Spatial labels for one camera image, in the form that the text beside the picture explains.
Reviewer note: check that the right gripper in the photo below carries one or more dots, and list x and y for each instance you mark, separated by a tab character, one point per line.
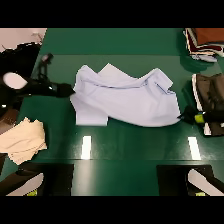
188	115

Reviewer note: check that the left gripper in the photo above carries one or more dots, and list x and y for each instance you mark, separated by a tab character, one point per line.
64	90

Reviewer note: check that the light blue shirt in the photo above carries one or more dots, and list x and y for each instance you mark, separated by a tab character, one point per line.
126	100

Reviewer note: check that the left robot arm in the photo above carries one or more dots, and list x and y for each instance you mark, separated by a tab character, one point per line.
15	81

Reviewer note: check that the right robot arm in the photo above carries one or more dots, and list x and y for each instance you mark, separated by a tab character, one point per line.
203	181

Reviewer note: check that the dark brown garment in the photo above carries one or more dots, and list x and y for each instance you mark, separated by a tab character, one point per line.
213	93

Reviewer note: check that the white garment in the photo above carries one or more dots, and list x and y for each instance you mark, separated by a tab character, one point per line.
205	57

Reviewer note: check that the cream garment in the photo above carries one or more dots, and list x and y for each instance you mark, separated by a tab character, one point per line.
21	140

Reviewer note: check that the dark red garment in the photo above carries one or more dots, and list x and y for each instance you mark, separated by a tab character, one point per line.
200	45

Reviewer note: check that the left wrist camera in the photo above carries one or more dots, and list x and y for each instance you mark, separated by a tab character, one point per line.
46	58

